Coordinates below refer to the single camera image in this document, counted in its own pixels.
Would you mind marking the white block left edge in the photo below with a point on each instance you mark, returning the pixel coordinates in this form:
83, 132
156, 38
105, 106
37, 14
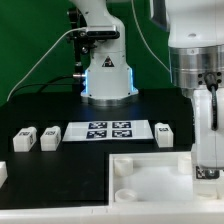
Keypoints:
3, 173

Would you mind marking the black camera on stand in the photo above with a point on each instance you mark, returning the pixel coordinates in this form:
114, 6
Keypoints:
84, 42

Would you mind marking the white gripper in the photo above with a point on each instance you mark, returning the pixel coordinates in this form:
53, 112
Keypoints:
209, 144

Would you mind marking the white square tabletop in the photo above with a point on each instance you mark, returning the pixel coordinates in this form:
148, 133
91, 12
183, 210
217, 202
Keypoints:
151, 177

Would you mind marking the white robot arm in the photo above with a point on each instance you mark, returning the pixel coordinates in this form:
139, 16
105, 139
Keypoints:
196, 55

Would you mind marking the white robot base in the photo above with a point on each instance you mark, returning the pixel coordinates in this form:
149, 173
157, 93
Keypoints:
108, 79

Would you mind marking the white sheet with tags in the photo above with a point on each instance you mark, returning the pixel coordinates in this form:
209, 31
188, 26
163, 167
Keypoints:
108, 130

